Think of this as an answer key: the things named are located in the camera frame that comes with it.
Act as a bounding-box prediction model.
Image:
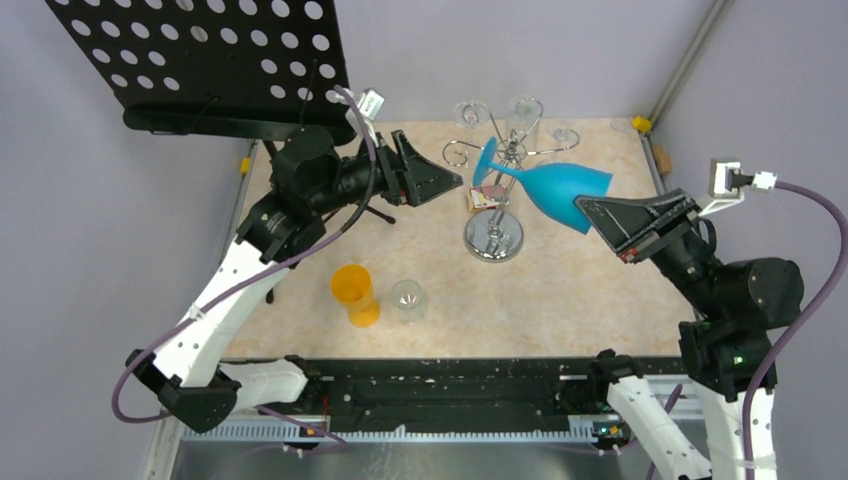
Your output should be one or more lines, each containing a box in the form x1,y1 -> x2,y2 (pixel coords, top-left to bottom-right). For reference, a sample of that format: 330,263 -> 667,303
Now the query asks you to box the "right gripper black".
572,184 -> 724,315

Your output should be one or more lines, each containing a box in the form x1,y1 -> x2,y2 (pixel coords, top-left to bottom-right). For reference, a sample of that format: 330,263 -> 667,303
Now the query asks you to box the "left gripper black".
310,128 -> 462,215

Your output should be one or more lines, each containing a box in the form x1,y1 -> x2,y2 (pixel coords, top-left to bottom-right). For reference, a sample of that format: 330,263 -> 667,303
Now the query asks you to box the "blue wine glass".
472,137 -> 613,234

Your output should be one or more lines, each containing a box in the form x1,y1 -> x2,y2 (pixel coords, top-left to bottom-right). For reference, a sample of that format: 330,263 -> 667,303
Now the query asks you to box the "clear wine glass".
453,100 -> 490,130
390,279 -> 427,324
549,127 -> 581,154
506,95 -> 544,149

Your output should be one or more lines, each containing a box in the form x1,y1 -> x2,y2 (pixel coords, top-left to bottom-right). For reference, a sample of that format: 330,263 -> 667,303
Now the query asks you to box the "clear wine glass front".
390,279 -> 427,324

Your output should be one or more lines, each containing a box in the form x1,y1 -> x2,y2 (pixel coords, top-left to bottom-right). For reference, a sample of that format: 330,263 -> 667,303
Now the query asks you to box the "orange wine glass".
330,264 -> 381,328

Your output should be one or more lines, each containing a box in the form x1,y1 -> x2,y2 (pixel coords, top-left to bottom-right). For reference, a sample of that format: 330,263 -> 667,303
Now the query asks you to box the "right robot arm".
575,190 -> 804,479

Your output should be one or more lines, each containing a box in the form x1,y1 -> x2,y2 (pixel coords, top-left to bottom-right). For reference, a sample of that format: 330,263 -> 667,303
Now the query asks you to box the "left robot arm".
126,126 -> 463,433

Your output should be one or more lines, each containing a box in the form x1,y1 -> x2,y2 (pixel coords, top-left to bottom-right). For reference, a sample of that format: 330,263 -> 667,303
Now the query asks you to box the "small wooden block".
652,145 -> 673,176

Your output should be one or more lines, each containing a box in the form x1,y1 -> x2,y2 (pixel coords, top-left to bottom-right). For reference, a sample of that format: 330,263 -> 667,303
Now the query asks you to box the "small red white box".
467,185 -> 507,213

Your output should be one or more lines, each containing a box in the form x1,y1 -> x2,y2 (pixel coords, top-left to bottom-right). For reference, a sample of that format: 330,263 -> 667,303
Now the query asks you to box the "yellow corner clip right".
631,116 -> 653,134

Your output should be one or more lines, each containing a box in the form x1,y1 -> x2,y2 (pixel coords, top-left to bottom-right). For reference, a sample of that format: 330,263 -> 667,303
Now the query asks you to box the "black perforated music stand desk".
49,1 -> 354,145

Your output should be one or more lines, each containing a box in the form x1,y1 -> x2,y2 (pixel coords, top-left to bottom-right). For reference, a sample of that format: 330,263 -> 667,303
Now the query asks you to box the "aluminium corner profile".
648,0 -> 735,129

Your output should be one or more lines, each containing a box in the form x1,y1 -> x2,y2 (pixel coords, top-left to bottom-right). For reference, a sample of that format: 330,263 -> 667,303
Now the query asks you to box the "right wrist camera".
697,158 -> 778,217

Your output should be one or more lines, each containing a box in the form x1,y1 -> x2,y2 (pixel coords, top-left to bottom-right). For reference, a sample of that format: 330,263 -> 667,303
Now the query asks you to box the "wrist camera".
345,88 -> 385,136
697,158 -> 778,217

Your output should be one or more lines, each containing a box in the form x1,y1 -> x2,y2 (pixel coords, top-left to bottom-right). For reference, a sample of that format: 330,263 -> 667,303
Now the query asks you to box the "chrome wire wine glass rack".
442,110 -> 573,263

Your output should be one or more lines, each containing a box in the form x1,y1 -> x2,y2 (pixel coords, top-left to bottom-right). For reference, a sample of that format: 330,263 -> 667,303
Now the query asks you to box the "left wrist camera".
345,88 -> 385,136

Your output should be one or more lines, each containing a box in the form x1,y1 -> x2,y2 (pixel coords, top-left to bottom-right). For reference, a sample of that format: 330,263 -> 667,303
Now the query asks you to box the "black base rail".
218,356 -> 690,439

